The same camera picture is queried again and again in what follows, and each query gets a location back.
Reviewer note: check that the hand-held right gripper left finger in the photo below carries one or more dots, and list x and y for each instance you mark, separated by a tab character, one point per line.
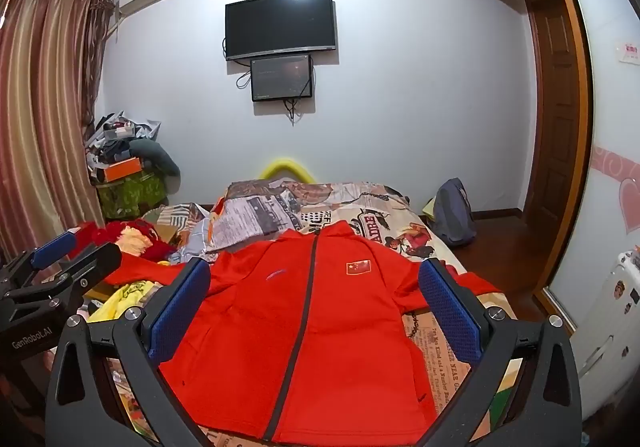
177	309

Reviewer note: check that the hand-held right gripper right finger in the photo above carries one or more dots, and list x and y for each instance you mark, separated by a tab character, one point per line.
450	312

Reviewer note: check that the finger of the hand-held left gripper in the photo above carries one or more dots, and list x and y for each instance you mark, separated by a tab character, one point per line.
95	262
52	247

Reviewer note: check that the red zip jacket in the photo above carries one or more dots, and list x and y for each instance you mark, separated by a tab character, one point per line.
360	337

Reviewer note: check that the red plush toy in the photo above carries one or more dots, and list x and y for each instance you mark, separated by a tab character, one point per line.
107	234

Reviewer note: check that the yellow cloth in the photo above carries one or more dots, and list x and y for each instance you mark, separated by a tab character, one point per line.
130	294

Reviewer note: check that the orange box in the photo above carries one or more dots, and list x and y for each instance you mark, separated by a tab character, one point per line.
121	169

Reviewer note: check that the grey blue backpack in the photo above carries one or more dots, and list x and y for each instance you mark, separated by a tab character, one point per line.
452	214

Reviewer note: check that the printed bed sheet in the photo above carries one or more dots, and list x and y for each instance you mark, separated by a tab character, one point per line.
380	222

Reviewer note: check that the pile of clutter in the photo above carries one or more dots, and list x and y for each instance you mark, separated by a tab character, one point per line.
112	139

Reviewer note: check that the newspaper print quilt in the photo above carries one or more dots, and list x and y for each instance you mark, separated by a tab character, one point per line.
260	217

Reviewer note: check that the striped brown curtain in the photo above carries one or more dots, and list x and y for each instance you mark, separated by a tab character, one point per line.
45	117

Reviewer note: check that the white stickered appliance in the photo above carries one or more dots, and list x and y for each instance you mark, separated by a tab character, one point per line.
607	322

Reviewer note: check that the yellow foam tube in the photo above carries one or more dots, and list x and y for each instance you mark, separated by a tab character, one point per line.
287	167

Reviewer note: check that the pink heart sticker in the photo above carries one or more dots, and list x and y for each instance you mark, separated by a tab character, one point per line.
631	204

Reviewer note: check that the brown wooden door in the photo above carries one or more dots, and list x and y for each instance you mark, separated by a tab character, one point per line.
552	117

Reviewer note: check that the small black wall monitor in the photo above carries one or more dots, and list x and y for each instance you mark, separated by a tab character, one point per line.
281	77

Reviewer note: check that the black wall television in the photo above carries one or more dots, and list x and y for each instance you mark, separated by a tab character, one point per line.
279	24

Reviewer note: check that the white wall label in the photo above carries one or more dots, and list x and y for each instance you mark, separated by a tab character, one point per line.
630	53

